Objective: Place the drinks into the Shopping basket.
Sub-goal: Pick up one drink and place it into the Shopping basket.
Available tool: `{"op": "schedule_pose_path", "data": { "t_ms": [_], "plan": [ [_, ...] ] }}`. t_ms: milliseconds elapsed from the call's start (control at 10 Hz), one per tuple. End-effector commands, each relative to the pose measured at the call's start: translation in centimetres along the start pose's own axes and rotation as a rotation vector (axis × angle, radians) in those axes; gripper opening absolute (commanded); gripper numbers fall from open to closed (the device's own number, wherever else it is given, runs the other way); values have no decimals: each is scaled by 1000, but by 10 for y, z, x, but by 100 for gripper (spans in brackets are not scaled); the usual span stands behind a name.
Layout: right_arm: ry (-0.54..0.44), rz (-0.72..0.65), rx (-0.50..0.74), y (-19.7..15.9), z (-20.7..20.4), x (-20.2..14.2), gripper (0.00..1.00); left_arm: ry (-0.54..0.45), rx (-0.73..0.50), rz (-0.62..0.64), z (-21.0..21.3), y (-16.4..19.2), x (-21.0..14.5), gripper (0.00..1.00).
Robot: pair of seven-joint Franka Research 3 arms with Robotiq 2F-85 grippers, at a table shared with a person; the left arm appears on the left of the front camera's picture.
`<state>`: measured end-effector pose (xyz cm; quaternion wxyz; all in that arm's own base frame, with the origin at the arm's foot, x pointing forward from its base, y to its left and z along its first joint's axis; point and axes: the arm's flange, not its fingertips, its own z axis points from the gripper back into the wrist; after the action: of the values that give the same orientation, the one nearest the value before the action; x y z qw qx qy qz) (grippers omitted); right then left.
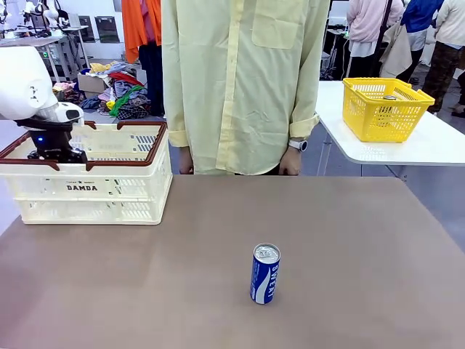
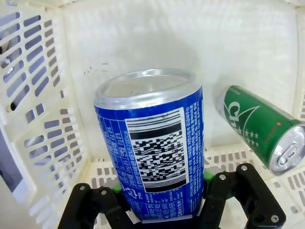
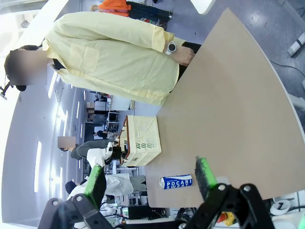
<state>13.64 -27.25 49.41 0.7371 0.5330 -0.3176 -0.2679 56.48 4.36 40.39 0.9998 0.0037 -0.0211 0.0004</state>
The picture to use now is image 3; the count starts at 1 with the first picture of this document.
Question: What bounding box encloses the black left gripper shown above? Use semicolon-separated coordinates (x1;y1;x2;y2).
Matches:
112;145;125;160

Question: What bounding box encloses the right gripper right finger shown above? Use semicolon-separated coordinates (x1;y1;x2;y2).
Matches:
181;156;275;229

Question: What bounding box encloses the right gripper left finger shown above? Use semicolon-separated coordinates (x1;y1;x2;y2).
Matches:
38;164;115;229

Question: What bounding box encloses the blue Pocari Sweat can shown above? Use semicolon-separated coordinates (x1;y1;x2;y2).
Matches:
159;174;193;190

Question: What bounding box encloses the person's left forearm yellow sleeve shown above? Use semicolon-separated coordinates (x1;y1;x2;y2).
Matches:
140;23;176;52

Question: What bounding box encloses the cream plastic shopping basket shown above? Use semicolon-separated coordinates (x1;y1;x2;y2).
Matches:
122;115;163;167

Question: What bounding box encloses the person's left hand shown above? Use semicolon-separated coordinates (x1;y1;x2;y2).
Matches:
174;44;196;67

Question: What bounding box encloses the person in white coat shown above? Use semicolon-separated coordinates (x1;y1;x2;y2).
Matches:
64;173;134;203

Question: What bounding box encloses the person in dark green top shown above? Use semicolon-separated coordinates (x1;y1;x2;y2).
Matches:
58;136;112;160

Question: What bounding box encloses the red yellow emergency stop button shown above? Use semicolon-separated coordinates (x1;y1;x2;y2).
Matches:
218;211;237;226

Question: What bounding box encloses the white tape roll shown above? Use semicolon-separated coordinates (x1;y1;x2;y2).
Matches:
271;199;290;215

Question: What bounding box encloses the person in yellow shirt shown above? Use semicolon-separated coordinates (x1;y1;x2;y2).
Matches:
4;11;203;106

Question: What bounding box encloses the white wristwatch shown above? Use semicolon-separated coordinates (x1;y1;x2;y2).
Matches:
165;42;177;56

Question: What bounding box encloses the white table leg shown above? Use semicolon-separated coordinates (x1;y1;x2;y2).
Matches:
287;93;305;113

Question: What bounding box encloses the person in orange top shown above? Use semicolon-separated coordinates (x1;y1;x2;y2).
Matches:
90;0;173;24

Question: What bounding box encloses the white power strip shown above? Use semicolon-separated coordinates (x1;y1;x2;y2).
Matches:
287;32;305;57

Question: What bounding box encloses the white side table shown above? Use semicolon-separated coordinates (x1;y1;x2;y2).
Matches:
190;0;216;15

